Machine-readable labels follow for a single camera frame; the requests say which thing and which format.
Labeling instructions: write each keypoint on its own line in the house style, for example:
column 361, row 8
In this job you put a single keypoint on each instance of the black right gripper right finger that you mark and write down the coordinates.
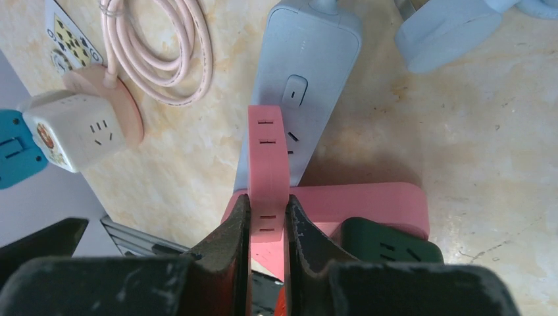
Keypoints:
column 313, row 269

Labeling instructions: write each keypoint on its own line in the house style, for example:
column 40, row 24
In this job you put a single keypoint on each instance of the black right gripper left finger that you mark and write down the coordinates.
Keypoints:
column 218, row 278

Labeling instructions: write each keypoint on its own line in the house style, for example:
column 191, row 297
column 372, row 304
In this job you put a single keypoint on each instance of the dark green cube socket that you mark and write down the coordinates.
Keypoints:
column 372, row 242

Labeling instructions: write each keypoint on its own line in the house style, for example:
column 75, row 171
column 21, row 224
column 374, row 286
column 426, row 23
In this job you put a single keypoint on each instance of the pink triangular power strip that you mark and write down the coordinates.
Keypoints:
column 396, row 204

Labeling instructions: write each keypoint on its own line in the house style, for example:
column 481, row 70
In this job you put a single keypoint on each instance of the light blue power strip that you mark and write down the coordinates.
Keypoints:
column 308, row 51

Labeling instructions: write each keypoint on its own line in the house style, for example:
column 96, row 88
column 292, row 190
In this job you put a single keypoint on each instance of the white cube socket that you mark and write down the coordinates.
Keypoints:
column 73, row 130

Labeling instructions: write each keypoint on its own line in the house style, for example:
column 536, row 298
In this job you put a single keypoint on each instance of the small blue plug adapter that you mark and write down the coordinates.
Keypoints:
column 21, row 158

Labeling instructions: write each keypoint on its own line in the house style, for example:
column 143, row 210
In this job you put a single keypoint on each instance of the pink round plug base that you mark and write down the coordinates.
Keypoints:
column 90, row 80

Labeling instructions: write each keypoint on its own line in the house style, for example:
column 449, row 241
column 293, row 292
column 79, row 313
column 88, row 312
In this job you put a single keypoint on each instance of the light blue plug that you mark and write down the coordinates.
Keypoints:
column 437, row 32

